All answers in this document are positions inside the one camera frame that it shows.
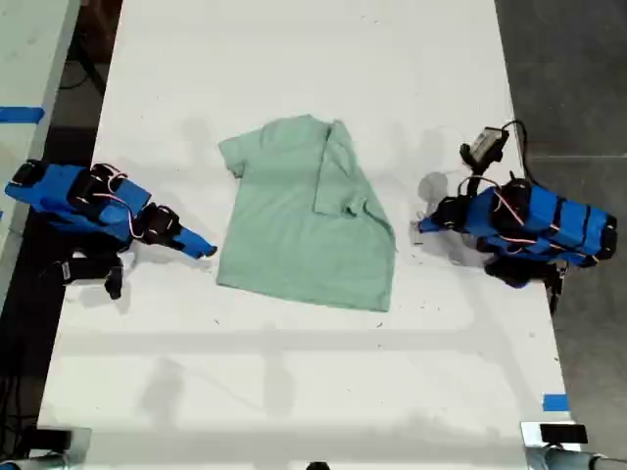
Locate grey and black camera box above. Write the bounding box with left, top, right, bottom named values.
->
left=468, top=126, right=509, bottom=159

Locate small black box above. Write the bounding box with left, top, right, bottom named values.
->
left=34, top=428, right=73, bottom=449
left=539, top=424, right=588, bottom=445

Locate shiny metal plate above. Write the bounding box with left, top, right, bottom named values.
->
left=519, top=420, right=589, bottom=449
left=28, top=426, right=93, bottom=462

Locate grey metal tube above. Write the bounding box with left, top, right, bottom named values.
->
left=0, top=452, right=70, bottom=470
left=526, top=446, right=627, bottom=470

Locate black camera stalk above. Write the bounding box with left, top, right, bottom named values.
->
left=103, top=265, right=124, bottom=301
left=458, top=142, right=505, bottom=197

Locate black camera cable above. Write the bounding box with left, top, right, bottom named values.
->
left=497, top=119, right=538, bottom=185

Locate white side table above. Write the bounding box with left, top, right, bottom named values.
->
left=0, top=0, right=82, bottom=305

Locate long blue tape strip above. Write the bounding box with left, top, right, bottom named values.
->
left=0, top=106, right=46, bottom=124

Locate pale green T-shirt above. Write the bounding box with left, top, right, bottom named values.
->
left=215, top=113, right=397, bottom=313

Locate black camera box with label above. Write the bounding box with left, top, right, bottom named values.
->
left=60, top=258, right=108, bottom=287

